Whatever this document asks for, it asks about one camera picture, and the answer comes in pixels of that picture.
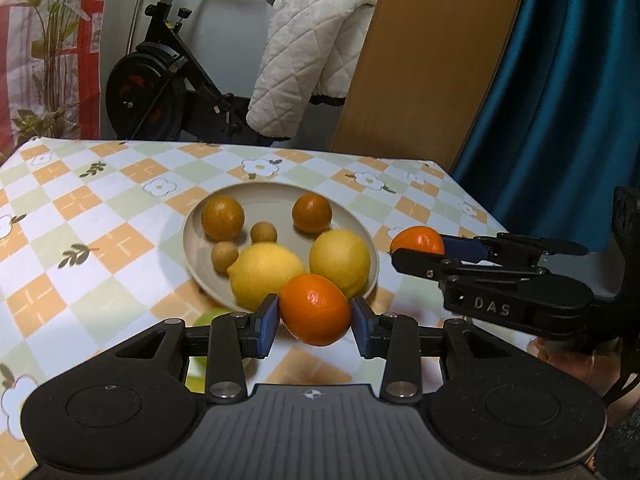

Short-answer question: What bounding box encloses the bright orange tangerine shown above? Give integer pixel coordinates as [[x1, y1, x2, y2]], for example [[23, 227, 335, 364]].
[[390, 226, 445, 255], [279, 273, 352, 347]]

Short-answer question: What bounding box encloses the green round fruit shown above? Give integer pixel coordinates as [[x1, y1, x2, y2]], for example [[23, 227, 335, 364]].
[[186, 356, 207, 393], [192, 308, 230, 327]]

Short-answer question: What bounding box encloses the yellow lemon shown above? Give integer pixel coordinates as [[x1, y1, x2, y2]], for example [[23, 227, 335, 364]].
[[308, 229, 371, 298], [227, 243, 306, 311]]

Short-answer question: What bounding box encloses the small brown longan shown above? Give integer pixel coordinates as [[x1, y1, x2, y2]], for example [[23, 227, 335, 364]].
[[250, 221, 278, 244], [210, 240, 239, 274]]

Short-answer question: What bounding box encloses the dark speckled orange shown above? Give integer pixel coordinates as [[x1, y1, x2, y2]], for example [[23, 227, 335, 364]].
[[292, 193, 333, 234], [201, 195, 245, 242]]

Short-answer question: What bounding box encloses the right human hand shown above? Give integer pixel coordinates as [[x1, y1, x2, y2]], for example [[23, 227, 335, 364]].
[[527, 338, 620, 396]]

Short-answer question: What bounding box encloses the beige round plate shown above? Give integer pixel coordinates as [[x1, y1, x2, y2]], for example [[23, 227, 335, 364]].
[[181, 181, 380, 312]]

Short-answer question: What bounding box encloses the teal curtain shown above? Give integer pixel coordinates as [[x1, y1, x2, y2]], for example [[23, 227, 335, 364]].
[[452, 0, 639, 250]]

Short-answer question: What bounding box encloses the checkered floral tablecloth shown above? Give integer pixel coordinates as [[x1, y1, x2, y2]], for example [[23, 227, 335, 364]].
[[1, 139, 501, 479]]

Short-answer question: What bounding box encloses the wooden board panel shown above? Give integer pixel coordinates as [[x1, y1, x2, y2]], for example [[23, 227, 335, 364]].
[[331, 0, 521, 169]]

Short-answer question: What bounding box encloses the black exercise bike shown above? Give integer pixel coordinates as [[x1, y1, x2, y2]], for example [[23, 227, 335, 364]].
[[104, 0, 273, 146]]

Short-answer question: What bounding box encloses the white quilted blanket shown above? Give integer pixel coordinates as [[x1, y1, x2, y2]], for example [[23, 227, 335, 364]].
[[246, 0, 378, 139]]

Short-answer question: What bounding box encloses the red printed backdrop cloth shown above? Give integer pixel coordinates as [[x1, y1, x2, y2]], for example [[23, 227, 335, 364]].
[[1, 0, 105, 159]]

